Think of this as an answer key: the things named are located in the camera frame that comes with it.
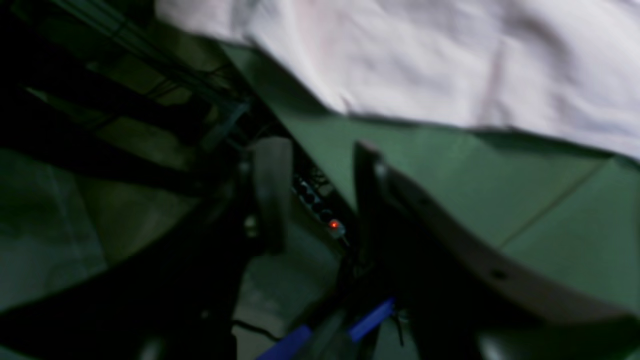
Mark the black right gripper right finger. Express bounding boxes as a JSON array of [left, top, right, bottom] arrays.
[[354, 141, 639, 360]]

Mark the white power strip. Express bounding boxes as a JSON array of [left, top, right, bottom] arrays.
[[292, 174, 346, 240]]

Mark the green table cloth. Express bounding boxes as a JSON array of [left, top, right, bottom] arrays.
[[221, 45, 639, 310]]

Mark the pink t-shirt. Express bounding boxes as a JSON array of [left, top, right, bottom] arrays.
[[155, 0, 640, 160]]

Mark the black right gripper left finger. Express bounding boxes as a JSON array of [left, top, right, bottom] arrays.
[[0, 137, 293, 360]]

